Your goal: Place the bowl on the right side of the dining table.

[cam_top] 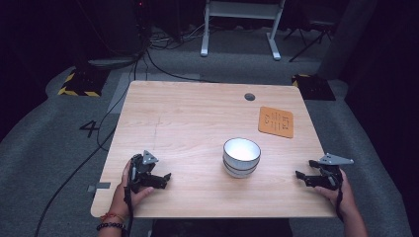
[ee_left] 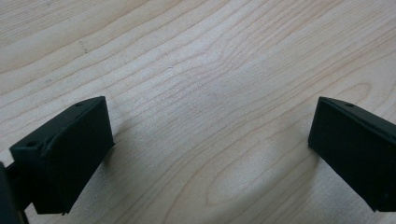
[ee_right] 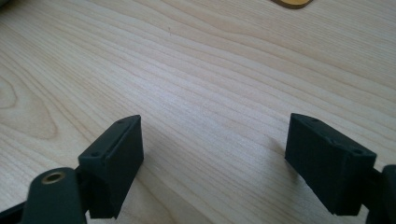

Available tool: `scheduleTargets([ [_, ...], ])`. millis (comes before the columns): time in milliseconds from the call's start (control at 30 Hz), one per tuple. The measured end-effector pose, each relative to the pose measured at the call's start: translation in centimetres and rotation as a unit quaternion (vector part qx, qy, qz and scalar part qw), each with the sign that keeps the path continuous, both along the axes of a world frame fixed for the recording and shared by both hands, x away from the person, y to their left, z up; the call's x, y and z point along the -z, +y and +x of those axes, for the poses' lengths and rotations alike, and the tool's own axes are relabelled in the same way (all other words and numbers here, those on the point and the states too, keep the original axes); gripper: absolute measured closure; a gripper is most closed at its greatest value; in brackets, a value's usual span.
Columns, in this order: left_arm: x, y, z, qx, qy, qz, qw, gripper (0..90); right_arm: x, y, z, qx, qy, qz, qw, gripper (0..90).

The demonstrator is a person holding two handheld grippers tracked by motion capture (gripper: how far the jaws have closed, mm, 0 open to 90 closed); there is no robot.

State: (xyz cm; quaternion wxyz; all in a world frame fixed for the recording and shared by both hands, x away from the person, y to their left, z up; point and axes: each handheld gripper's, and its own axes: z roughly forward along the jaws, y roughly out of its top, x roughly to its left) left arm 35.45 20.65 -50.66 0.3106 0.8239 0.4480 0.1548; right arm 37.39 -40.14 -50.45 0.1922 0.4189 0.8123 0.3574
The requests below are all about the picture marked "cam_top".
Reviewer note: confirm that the grey curtain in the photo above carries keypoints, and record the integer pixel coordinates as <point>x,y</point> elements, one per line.
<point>346,39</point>

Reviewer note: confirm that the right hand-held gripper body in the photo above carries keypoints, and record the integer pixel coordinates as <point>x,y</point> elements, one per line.
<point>331,176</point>

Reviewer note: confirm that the grey round stand base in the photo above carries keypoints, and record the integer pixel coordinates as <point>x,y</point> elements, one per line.
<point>112,62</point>

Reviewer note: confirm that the white desk frame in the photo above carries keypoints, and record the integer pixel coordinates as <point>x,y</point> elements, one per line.
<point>242,10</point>

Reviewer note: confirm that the person's right hand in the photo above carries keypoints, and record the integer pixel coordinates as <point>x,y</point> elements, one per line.
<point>346,200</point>

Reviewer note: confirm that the person's left hand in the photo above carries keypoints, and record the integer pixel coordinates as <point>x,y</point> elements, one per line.
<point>120,200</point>

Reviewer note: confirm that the grey tape strip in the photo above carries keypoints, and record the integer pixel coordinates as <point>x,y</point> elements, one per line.
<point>99,186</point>

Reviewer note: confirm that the person's dark clothing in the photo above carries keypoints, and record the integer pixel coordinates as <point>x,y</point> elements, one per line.
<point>220,228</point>

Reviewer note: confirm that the black tripod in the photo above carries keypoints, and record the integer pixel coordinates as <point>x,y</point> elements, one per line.
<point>313,33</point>

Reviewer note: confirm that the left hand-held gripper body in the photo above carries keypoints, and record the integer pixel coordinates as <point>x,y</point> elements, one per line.
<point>141,168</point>

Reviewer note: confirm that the black yellow striped base plate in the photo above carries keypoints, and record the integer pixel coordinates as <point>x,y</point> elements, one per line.
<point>313,87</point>
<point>84,82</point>

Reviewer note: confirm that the orange square mat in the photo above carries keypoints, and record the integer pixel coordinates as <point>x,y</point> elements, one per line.
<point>276,121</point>

